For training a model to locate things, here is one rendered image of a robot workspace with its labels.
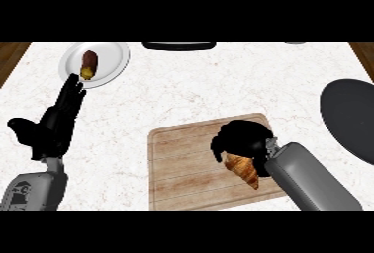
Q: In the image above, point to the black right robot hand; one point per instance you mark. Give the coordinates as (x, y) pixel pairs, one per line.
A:
(243, 136)

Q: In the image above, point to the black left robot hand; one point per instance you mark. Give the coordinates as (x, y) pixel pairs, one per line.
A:
(55, 126)

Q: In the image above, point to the golden brown croissant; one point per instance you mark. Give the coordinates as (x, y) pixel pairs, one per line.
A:
(243, 168)

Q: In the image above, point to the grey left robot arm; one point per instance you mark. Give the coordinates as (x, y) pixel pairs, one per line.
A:
(34, 187)

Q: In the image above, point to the pale wooden cutting board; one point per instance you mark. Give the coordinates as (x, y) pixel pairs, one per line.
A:
(194, 164)

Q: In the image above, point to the dark grey pan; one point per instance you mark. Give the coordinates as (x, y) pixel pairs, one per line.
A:
(351, 117)

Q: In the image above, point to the brown chocolate eclair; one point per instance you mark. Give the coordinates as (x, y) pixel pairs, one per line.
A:
(89, 64)

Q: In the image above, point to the white round plate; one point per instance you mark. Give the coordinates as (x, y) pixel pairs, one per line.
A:
(104, 64)

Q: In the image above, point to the black flat appliance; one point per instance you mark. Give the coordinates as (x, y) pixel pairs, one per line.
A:
(179, 46)

